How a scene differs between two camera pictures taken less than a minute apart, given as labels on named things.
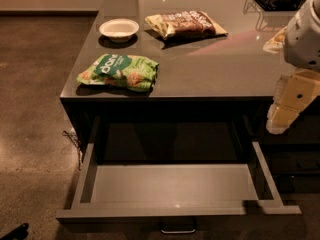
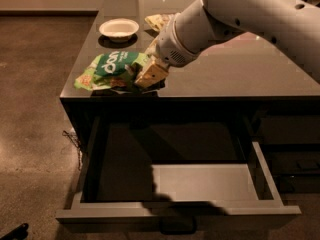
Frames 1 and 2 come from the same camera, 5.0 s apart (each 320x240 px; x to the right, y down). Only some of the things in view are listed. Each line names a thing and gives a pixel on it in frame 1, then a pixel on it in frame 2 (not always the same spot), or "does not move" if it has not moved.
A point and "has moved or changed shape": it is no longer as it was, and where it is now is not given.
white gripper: [304, 40] -> [169, 48]
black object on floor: [19, 232] does not move
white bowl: [119, 30] does not move
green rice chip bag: [131, 71] has moved or changed shape
